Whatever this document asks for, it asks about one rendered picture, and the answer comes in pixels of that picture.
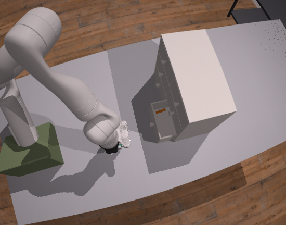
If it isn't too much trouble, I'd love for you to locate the white chest of drawers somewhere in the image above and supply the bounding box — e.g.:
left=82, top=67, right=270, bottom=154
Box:
left=160, top=29, right=237, bottom=142

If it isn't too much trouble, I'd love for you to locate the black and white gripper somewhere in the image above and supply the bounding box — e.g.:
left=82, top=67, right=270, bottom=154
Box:
left=99, top=121, right=131, bottom=154

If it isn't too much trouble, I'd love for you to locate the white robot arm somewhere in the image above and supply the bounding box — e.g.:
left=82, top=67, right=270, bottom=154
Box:
left=0, top=7, right=120, bottom=147

